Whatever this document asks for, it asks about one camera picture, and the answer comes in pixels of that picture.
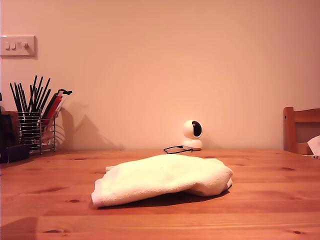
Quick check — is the cream tea towel pink trim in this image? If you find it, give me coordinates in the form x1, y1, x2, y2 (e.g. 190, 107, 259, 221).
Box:
90, 154, 235, 210

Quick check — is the black chopstick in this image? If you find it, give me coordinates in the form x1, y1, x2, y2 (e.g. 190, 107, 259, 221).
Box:
19, 82, 29, 114
31, 76, 44, 114
27, 75, 38, 114
9, 82, 23, 114
34, 77, 51, 114
13, 82, 26, 114
38, 87, 52, 112

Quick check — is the wooden chair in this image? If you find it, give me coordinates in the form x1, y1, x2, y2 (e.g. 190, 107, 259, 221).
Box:
283, 106, 320, 155

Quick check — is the dark blue box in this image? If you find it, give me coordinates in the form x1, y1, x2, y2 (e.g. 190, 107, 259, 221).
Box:
0, 143, 31, 164

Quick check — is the white tissue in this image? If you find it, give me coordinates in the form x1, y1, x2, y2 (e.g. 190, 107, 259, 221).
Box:
306, 134, 320, 157

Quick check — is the white round security camera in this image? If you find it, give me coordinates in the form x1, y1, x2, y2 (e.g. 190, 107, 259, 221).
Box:
181, 119, 205, 151

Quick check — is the red handled utensil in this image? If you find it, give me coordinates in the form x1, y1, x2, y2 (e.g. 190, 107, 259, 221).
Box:
41, 88, 73, 126

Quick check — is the chrome wire utensil rack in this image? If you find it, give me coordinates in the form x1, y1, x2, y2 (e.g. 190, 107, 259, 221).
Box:
16, 108, 66, 156

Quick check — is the white light switch plate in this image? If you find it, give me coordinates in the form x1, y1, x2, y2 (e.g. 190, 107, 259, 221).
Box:
0, 35, 38, 60

